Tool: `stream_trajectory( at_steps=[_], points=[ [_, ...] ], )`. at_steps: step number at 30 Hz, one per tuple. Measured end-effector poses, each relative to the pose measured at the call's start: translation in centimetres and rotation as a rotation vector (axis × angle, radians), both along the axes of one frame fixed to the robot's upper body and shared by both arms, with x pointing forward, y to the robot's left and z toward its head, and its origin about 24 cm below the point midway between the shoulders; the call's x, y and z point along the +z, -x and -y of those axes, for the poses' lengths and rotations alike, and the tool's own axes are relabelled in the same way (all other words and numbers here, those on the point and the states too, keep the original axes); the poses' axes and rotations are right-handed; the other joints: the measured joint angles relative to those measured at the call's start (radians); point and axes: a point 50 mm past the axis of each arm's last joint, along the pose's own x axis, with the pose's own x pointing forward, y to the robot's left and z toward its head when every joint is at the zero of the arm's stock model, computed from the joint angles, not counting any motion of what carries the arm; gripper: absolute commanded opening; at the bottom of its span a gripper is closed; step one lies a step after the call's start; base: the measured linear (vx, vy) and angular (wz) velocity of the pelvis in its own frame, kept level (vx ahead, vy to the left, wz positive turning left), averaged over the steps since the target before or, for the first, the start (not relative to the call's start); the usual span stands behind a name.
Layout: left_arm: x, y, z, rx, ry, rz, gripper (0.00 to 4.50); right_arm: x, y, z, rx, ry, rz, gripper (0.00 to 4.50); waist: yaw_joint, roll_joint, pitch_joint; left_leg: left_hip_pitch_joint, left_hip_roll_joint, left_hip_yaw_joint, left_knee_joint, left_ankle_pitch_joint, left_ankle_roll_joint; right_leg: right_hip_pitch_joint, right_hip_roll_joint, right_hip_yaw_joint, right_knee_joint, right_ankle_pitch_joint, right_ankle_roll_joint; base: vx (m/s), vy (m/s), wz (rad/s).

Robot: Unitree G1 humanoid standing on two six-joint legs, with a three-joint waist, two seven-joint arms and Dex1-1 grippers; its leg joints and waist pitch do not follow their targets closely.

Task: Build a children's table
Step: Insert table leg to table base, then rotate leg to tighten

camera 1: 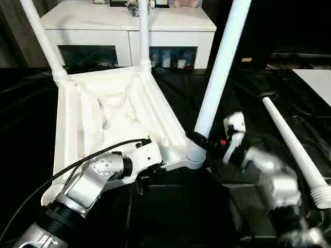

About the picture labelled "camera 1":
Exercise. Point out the grey pleated curtain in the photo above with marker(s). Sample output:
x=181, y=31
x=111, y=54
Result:
x=18, y=33

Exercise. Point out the white plastic table top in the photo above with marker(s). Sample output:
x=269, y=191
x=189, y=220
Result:
x=77, y=116

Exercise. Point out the long black bar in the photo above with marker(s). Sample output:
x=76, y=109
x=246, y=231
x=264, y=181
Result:
x=302, y=55

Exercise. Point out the black table mat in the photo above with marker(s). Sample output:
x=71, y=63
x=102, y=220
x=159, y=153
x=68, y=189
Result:
x=181, y=211

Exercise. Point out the white sideboard cabinet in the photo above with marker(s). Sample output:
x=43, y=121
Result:
x=90, y=23

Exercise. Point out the pink plush toy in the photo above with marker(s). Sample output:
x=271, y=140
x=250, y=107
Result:
x=186, y=3

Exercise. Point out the white plastic table leg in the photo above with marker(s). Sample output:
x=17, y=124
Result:
x=144, y=36
x=222, y=64
x=289, y=139
x=44, y=36

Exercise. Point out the small yellow label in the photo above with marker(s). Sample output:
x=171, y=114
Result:
x=247, y=59

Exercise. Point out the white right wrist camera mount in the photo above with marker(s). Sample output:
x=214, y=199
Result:
x=235, y=121

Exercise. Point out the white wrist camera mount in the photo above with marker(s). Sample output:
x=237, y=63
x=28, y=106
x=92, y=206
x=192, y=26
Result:
x=235, y=121
x=144, y=157

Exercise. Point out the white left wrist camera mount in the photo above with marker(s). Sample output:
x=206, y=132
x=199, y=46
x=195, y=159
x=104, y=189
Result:
x=144, y=157

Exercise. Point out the white flat board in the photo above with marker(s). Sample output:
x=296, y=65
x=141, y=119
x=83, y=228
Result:
x=315, y=82

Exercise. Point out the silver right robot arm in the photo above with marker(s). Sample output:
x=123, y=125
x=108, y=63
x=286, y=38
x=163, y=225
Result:
x=279, y=183

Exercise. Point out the spotted white ornament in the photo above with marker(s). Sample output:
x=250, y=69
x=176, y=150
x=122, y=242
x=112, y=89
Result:
x=101, y=1

